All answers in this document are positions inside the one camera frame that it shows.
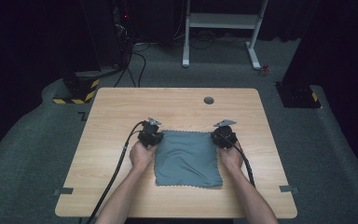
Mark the grey cloth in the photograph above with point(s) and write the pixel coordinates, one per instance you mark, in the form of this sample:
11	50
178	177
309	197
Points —
188	158

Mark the person's left hand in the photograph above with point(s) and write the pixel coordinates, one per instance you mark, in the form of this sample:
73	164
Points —
141	157

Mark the dark equipment rack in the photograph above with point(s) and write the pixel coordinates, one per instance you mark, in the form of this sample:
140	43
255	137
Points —
122	31

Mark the grey tape strip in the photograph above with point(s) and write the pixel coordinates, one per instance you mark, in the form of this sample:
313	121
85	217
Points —
289	189
63	191

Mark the black stand base yellow mark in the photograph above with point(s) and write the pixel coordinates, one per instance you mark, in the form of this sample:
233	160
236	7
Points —
298	96

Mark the person's right hand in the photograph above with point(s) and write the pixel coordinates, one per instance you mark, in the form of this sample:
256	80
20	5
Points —
231	158

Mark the small red floor object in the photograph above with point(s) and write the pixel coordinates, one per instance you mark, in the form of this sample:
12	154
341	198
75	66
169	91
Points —
264	71

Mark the white metal desk frame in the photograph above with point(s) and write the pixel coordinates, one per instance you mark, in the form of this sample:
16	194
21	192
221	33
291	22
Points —
220	21

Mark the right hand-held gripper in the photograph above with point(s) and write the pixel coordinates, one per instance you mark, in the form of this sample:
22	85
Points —
224	135

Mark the black yellow striped stand base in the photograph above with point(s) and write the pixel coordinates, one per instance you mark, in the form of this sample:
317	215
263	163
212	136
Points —
79	93

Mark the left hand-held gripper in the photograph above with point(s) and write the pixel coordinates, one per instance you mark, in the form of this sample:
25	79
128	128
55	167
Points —
150	135

